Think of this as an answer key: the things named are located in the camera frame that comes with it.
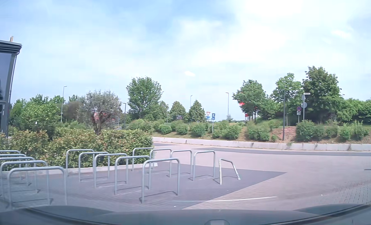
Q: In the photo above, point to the green hedge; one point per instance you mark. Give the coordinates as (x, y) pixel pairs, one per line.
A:
(79, 140)

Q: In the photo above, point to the car's own bonnet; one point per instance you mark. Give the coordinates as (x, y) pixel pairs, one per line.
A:
(185, 217)

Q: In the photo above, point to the row of green bushes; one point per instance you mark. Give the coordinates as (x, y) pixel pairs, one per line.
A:
(229, 131)

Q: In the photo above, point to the dark pole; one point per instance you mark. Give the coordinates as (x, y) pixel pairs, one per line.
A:
(284, 118)

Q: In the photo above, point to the reddish-leaved tree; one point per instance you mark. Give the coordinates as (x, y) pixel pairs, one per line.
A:
(99, 109)

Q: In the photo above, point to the give-way and parking sign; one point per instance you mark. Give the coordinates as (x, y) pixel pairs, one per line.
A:
(213, 117)

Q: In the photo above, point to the red billboard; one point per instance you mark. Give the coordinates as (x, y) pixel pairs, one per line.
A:
(246, 116)

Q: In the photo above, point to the grey paved car park ground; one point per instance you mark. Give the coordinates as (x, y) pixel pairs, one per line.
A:
(298, 181)

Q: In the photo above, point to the round signs on grey post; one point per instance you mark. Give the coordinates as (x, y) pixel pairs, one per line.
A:
(303, 104)

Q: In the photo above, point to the large green tree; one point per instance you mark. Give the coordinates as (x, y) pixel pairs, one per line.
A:
(322, 92)

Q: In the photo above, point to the small green tree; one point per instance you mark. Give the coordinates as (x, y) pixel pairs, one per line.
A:
(197, 112)
(177, 111)

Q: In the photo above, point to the group of green trees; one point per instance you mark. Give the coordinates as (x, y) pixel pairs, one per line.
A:
(38, 114)

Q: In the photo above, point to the row of metal bicycle stands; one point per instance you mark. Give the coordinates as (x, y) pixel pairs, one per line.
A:
(160, 160)

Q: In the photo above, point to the tall green tree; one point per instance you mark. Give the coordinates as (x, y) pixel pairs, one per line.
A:
(144, 97)

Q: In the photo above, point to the thicket of green shrubs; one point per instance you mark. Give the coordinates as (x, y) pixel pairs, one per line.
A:
(363, 109)

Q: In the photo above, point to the lamp post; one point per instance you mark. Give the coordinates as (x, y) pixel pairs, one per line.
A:
(124, 112)
(190, 100)
(62, 106)

